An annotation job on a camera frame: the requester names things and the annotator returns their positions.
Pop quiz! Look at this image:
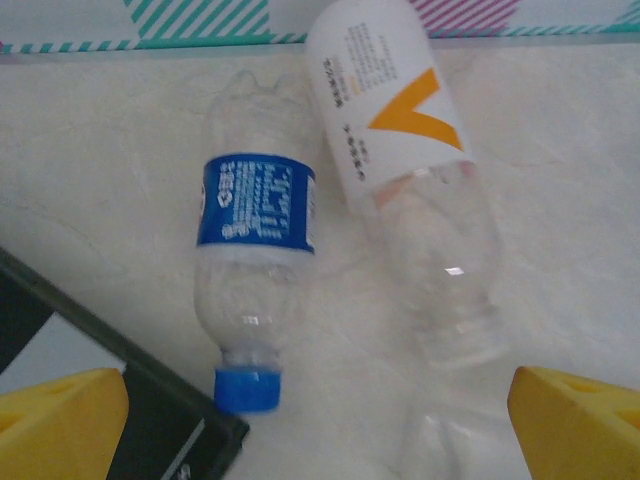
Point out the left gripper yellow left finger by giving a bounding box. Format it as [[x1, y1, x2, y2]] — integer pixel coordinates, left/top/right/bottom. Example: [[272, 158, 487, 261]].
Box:
[[0, 367, 130, 480]]

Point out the blue label blue cap bottle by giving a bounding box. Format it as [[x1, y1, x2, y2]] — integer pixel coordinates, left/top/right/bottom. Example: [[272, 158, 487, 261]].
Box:
[[192, 69, 320, 416]]

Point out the black grey chessboard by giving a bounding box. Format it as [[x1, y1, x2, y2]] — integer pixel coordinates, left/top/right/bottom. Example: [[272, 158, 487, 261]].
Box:
[[0, 244, 251, 480]]

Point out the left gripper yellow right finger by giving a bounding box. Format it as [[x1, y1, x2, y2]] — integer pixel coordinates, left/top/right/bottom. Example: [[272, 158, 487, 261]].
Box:
[[507, 364, 640, 480]]

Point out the white label orange V bottle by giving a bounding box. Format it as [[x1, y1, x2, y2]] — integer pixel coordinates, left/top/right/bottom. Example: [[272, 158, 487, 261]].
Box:
[[303, 0, 506, 381]]

